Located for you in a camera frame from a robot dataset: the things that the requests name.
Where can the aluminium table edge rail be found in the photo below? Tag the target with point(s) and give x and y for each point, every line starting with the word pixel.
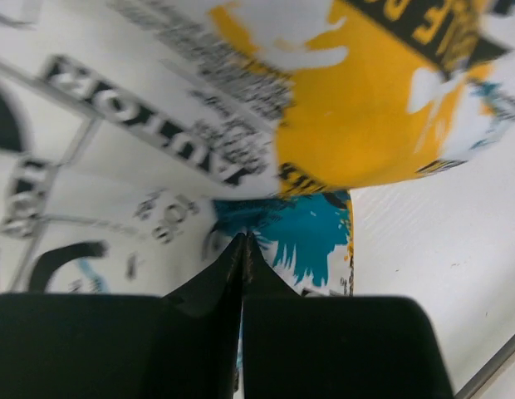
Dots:
pixel 489 371

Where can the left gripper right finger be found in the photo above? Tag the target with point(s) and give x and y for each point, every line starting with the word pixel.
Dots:
pixel 298 346

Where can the patterned white yellow teal shorts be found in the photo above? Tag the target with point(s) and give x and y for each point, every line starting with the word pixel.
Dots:
pixel 138 137

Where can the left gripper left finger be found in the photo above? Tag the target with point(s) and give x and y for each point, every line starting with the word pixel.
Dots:
pixel 183 345

